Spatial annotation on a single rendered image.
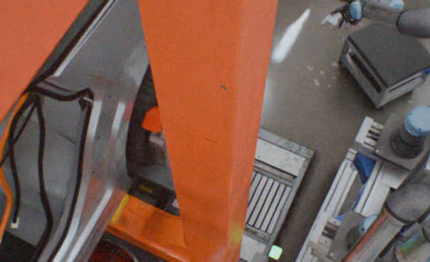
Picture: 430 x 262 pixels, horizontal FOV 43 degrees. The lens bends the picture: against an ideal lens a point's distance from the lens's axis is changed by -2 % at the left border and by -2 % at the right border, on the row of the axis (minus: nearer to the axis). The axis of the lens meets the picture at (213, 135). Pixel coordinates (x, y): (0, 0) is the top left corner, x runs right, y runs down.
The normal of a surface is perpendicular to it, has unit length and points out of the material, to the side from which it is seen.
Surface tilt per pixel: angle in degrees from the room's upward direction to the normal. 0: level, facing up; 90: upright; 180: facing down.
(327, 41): 0
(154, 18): 90
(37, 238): 0
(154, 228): 36
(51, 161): 6
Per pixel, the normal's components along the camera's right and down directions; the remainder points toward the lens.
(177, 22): -0.44, 0.81
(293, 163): -0.01, -0.44
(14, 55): 0.90, 0.39
